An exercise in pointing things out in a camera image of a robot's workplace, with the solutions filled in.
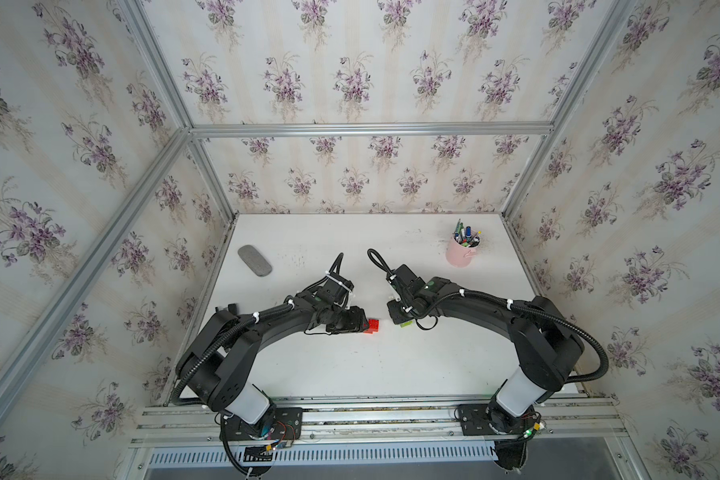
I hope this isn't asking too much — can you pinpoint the white vented cable duct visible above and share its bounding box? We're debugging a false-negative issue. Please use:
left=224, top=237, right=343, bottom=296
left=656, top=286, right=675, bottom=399
left=147, top=440, right=498, bottom=469

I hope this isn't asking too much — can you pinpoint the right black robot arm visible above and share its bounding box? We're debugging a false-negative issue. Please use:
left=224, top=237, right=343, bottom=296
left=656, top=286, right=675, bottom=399
left=381, top=264, right=610, bottom=420

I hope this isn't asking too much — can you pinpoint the grey oval eraser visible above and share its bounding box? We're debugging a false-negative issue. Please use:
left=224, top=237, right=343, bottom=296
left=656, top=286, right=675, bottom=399
left=237, top=244, right=273, bottom=277

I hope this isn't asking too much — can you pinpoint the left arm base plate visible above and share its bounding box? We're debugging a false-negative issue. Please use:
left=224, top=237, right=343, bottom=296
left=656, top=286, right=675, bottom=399
left=219, top=406, right=304, bottom=448

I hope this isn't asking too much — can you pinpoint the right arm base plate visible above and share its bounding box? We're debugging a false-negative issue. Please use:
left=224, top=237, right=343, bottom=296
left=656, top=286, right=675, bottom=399
left=454, top=403, right=541, bottom=439

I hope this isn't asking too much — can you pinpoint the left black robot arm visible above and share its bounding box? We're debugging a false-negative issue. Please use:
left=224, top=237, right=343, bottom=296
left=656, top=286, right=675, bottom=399
left=167, top=272, right=370, bottom=425

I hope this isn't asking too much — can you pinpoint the aluminium mounting rail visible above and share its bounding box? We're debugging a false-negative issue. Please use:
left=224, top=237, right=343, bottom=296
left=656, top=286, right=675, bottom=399
left=127, top=394, right=628, bottom=448

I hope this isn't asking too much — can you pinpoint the pink pen cup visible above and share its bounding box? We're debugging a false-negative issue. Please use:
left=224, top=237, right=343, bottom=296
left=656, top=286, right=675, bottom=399
left=445, top=234, right=480, bottom=268

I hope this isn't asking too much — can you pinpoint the red lego brick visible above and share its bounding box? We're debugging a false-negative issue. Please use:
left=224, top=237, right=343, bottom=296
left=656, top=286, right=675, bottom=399
left=364, top=319, right=380, bottom=334

